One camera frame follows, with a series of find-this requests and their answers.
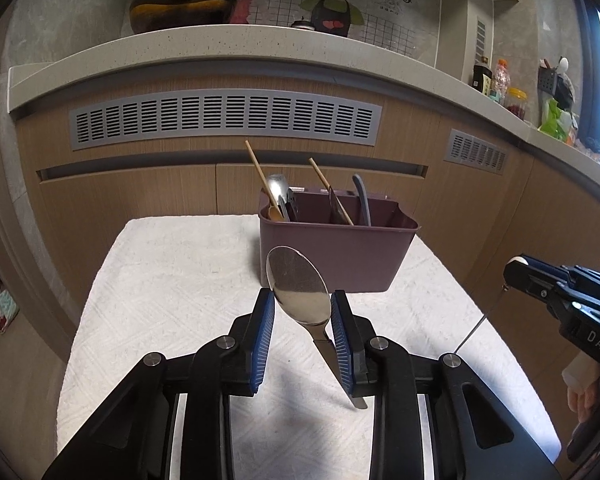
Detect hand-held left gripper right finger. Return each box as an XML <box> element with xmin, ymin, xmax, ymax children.
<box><xmin>330</xmin><ymin>289</ymin><xmax>563</xmax><ymax>480</ymax></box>

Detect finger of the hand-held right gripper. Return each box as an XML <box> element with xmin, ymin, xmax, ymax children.
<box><xmin>502</xmin><ymin>255</ymin><xmax>573</xmax><ymax>313</ymax></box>

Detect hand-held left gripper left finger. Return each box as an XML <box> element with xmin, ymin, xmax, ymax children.
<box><xmin>42</xmin><ymin>289</ymin><xmax>277</xmax><ymax>480</ymax></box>

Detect metal spoon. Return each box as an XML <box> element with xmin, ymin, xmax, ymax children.
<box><xmin>266</xmin><ymin>246</ymin><xmax>368</xmax><ymax>411</ymax></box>
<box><xmin>266</xmin><ymin>174</ymin><xmax>291</xmax><ymax>221</ymax></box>

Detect purple utensil box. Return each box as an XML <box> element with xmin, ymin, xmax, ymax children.
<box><xmin>257</xmin><ymin>189</ymin><xmax>421</xmax><ymax>293</ymax></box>

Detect person's right hand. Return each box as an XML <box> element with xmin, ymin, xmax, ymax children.
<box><xmin>562</xmin><ymin>355</ymin><xmax>600</xmax><ymax>423</ymax></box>

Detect white table cloth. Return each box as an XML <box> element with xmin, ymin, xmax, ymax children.
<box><xmin>55</xmin><ymin>214</ymin><xmax>563</xmax><ymax>466</ymax></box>

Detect wooden spoon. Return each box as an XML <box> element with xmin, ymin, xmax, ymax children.
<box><xmin>260</xmin><ymin>187</ymin><xmax>286</xmax><ymax>222</ymax></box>

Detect black tongs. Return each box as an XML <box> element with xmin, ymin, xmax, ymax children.
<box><xmin>282</xmin><ymin>187</ymin><xmax>301</xmax><ymax>222</ymax></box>

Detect short grey vent grille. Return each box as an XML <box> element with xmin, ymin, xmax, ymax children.
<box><xmin>443</xmin><ymin>128</ymin><xmax>508</xmax><ymax>176</ymax></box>

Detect dark kitchen knife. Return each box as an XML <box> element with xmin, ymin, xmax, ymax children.
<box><xmin>327</xmin><ymin>186</ymin><xmax>348</xmax><ymax>224</ymax></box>

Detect green plastic bag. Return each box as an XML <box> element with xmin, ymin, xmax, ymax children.
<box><xmin>537</xmin><ymin>99</ymin><xmax>576</xmax><ymax>141</ymax></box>

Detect wooden chopstick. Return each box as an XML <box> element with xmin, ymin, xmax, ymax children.
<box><xmin>308</xmin><ymin>157</ymin><xmax>355</xmax><ymax>226</ymax></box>
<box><xmin>245</xmin><ymin>140</ymin><xmax>283</xmax><ymax>221</ymax></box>

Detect yellow-lidded jar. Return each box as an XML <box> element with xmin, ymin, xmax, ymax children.
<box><xmin>505</xmin><ymin>88</ymin><xmax>528</xmax><ymax>120</ymax></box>

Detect wooden kitchen cabinet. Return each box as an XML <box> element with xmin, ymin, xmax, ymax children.
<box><xmin>10</xmin><ymin>80</ymin><xmax>600</xmax><ymax>461</ymax></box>

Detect orange-capped clear bottle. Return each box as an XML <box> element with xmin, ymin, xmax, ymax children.
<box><xmin>492</xmin><ymin>58</ymin><xmax>511</xmax><ymax>103</ymax></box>

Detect grey hanging utensil holder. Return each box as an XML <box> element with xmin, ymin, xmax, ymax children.
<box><xmin>537</xmin><ymin>57</ymin><xmax>559</xmax><ymax>93</ymax></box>

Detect dark sauce bottle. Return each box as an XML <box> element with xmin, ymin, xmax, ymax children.
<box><xmin>472</xmin><ymin>56</ymin><xmax>493</xmax><ymax>93</ymax></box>

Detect long grey vent grille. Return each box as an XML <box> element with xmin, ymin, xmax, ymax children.
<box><xmin>69</xmin><ymin>89</ymin><xmax>383</xmax><ymax>152</ymax></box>

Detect white boxed column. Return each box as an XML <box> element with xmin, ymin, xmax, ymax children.
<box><xmin>437</xmin><ymin>0</ymin><xmax>496</xmax><ymax>81</ymax></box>

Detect stone kitchen countertop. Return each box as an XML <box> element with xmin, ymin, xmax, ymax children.
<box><xmin>7</xmin><ymin>22</ymin><xmax>600</xmax><ymax>191</ymax></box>

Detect thin dark cable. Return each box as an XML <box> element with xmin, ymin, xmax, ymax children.
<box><xmin>454</xmin><ymin>284</ymin><xmax>506</xmax><ymax>357</ymax></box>

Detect grey silicone utensil handle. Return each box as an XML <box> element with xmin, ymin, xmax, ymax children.
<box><xmin>351</xmin><ymin>174</ymin><xmax>374</xmax><ymax>226</ymax></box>

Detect cartoon wall poster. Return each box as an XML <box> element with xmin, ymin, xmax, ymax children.
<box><xmin>220</xmin><ymin>0</ymin><xmax>441</xmax><ymax>58</ymax></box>

